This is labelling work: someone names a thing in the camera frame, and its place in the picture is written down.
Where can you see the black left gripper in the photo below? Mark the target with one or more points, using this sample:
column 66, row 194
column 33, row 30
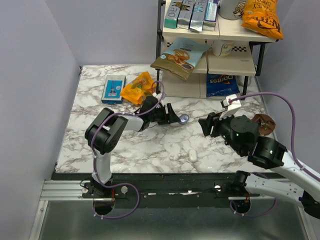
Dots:
column 171, row 117

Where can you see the white mug on shelf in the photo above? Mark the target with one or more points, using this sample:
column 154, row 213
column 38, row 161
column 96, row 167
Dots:
column 222, row 48

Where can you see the blue white box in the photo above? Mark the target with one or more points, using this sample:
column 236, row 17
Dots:
column 210, row 17

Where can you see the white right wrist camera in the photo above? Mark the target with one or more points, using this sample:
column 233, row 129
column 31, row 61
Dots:
column 230, row 105

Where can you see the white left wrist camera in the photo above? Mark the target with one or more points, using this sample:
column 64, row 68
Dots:
column 159, row 96

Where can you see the grey aluminium frame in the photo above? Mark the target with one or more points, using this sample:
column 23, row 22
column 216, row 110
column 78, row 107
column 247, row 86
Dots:
column 61, row 190

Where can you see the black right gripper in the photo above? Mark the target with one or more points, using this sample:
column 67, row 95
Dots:
column 206, row 123

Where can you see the teal toothpaste box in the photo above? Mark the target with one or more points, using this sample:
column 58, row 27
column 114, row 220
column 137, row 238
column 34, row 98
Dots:
column 172, row 14

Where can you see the black beige shelf rack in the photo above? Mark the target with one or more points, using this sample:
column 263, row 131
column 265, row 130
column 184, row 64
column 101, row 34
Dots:
column 244, row 60

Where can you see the teal gold chip bag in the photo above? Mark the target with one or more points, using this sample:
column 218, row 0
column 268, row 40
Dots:
column 181, row 57

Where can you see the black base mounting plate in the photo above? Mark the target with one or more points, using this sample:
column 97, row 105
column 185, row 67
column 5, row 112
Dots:
column 168, row 190

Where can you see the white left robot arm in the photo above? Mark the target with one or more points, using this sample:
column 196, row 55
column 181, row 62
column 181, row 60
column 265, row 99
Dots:
column 105, row 131

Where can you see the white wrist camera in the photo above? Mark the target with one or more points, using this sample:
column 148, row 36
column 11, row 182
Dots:
column 159, row 96
column 230, row 105

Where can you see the orange honey dijon chip bag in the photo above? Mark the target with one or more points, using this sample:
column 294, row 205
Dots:
column 260, row 16

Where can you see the orange snack bag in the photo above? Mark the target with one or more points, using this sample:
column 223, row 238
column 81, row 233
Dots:
column 139, row 89

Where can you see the white earbud right one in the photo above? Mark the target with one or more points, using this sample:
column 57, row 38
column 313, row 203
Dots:
column 181, row 156

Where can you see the white earbud left one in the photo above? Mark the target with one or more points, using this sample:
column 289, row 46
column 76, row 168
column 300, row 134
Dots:
column 171, row 157

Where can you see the white earbud case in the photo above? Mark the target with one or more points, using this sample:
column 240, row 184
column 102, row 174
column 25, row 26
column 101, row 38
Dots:
column 193, row 156

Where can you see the purple earbud charging case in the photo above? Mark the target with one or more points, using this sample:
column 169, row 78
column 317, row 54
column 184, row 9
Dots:
column 184, row 118

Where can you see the white earbud one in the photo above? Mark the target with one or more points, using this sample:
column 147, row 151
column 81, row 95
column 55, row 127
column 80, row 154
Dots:
column 181, row 156
column 171, row 157

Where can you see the blue razor box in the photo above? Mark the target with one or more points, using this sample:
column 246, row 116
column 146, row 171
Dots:
column 113, row 86

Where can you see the blue Doritos bag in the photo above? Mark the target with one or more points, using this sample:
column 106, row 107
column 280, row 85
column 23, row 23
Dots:
column 221, row 85

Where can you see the white printed cup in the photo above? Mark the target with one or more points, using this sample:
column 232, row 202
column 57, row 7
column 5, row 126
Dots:
column 231, row 9

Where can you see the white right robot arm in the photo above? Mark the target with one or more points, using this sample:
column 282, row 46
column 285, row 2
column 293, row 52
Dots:
column 242, row 135

